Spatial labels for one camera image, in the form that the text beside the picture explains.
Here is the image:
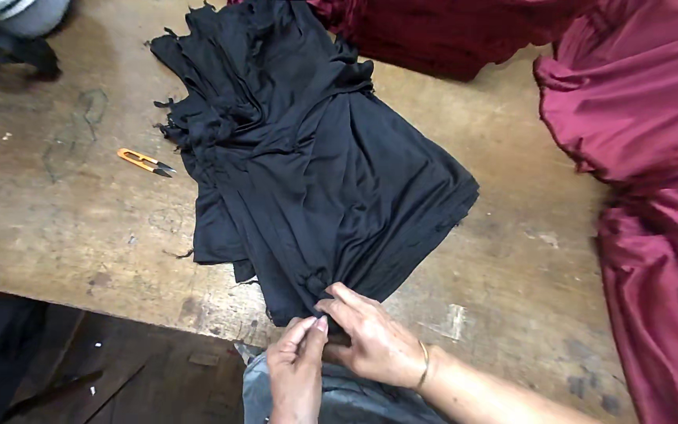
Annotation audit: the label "person's left hand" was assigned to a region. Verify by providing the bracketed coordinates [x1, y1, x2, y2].
[266, 316, 329, 415]

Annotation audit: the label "person's right hand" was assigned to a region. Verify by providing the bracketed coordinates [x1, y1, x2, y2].
[315, 282, 429, 390]

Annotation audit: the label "black fabric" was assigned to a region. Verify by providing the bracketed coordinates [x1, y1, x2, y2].
[146, 0, 480, 338]

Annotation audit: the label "person's right forearm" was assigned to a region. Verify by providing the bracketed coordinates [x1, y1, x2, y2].
[419, 345, 605, 424]

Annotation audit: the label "person's body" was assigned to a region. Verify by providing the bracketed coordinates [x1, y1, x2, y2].
[236, 343, 450, 424]

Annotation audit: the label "orange thread snips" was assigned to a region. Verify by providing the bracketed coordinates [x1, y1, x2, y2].
[117, 148, 177, 179]

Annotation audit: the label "dark maroon fabric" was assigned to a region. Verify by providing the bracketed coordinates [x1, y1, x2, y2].
[227, 0, 596, 82]

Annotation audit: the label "tangled dark green thread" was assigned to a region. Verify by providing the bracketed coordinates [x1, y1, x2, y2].
[42, 88, 108, 182]

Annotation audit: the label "pinkish red fabric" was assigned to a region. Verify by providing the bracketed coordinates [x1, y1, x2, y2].
[532, 0, 678, 424]

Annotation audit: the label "black elongated object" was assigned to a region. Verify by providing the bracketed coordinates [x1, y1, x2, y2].
[0, 7, 62, 82]

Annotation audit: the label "grey and white rounded object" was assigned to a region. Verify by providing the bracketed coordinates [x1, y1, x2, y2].
[0, 0, 72, 40]

